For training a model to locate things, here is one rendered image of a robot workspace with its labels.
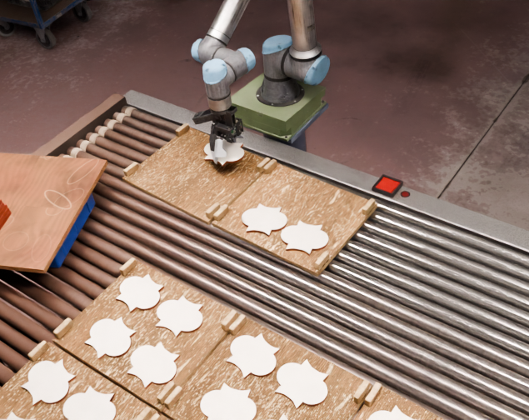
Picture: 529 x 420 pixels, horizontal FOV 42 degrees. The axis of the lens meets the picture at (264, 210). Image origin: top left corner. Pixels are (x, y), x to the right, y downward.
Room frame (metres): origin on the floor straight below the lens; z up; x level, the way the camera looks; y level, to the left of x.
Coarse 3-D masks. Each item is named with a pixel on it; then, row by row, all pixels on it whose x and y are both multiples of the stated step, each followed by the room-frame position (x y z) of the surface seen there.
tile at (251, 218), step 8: (256, 208) 1.62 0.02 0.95; (264, 208) 1.61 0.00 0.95; (272, 208) 1.61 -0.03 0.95; (280, 208) 1.60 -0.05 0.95; (248, 216) 1.59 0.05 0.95; (256, 216) 1.58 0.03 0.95; (264, 216) 1.58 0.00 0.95; (272, 216) 1.57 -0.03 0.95; (280, 216) 1.57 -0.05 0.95; (248, 224) 1.55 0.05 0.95; (256, 224) 1.55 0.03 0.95; (264, 224) 1.54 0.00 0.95; (272, 224) 1.54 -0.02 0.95; (280, 224) 1.53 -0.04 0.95; (264, 232) 1.51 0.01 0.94
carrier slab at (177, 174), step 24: (168, 144) 2.04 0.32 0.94; (192, 144) 2.02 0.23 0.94; (144, 168) 1.91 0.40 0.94; (168, 168) 1.90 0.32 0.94; (192, 168) 1.88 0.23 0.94; (216, 168) 1.86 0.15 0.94; (240, 168) 1.84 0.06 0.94; (168, 192) 1.77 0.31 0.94; (192, 192) 1.75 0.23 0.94; (216, 192) 1.73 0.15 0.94; (240, 192) 1.72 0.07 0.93; (192, 216) 1.64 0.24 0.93
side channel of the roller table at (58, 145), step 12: (120, 96) 2.38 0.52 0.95; (96, 108) 2.32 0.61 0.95; (108, 108) 2.31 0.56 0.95; (120, 108) 2.35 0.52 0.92; (84, 120) 2.25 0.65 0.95; (96, 120) 2.25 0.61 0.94; (72, 132) 2.17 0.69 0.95; (84, 132) 2.20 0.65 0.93; (48, 144) 2.12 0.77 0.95; (60, 144) 2.11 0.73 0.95; (72, 144) 2.14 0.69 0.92
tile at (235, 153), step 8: (208, 144) 1.91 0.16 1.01; (224, 144) 1.89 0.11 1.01; (232, 144) 1.89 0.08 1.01; (240, 144) 1.88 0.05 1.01; (208, 152) 1.86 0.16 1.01; (232, 152) 1.84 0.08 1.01; (240, 152) 1.84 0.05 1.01; (208, 160) 1.83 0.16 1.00; (224, 160) 1.81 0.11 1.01; (232, 160) 1.80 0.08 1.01; (240, 160) 1.81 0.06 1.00
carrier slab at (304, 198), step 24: (288, 168) 1.81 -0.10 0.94; (264, 192) 1.70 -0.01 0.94; (288, 192) 1.68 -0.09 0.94; (312, 192) 1.67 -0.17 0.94; (336, 192) 1.65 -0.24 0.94; (240, 216) 1.60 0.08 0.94; (288, 216) 1.57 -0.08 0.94; (312, 216) 1.56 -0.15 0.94; (336, 216) 1.55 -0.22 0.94; (360, 216) 1.53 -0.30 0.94; (264, 240) 1.48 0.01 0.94; (336, 240) 1.44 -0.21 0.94; (312, 264) 1.36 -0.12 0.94
